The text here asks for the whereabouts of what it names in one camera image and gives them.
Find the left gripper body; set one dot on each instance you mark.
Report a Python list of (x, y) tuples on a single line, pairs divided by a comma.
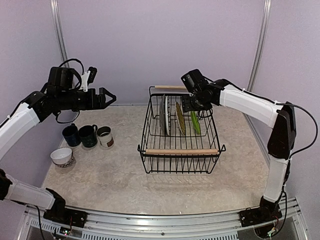
[(90, 103)]

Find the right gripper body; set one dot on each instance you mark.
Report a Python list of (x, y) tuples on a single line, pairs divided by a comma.
[(195, 104)]

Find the gold patterned plate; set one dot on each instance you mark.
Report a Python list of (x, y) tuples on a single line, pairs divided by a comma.
[(180, 118)]

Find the grey plate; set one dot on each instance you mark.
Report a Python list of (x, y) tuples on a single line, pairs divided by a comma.
[(162, 115)]

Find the dark green mug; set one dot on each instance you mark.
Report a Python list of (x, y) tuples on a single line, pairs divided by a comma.
[(88, 137)]

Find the white cup with wood band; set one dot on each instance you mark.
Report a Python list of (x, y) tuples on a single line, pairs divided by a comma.
[(105, 137)]

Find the navy blue mug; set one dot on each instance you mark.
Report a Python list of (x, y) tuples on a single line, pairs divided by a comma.
[(71, 135)]

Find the blue white patterned bowl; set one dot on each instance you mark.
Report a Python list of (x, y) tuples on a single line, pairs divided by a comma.
[(71, 160)]

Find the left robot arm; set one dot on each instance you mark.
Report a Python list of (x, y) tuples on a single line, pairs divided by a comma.
[(66, 90)]

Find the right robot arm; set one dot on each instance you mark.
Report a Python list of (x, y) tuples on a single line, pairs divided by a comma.
[(280, 117)]

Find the green plate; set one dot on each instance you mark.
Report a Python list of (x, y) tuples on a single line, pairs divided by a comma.
[(195, 122)]

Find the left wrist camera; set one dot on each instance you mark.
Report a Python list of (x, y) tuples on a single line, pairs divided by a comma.
[(87, 78)]

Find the rear wooden rack handle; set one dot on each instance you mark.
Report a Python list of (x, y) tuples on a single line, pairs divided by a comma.
[(170, 87)]

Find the black wire dish rack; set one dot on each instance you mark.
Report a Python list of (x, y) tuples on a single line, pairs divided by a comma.
[(153, 138)]

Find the left aluminium corner post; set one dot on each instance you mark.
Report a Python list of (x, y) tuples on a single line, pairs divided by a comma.
[(54, 5)]

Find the aluminium corner post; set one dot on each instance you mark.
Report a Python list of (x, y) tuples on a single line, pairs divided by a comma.
[(260, 44), (54, 5)]

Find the right aluminium corner post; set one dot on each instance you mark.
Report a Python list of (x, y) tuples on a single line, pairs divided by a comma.
[(260, 44)]

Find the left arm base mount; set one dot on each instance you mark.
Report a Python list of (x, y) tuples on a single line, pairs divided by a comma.
[(70, 217)]

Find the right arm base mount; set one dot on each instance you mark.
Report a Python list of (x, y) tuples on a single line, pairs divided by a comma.
[(266, 211)]

